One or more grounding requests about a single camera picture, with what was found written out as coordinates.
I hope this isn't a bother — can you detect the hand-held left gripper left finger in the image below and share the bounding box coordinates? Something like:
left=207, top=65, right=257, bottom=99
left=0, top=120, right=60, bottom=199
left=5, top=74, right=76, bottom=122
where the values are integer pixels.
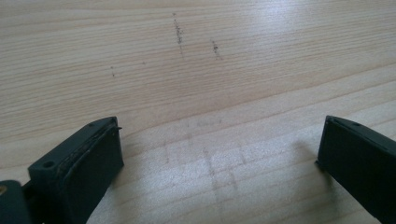
left=21, top=116, right=125, bottom=224

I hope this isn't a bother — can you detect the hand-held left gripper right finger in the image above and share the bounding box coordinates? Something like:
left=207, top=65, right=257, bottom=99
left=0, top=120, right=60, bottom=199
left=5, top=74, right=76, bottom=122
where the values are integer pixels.
left=315, top=115, right=396, bottom=224

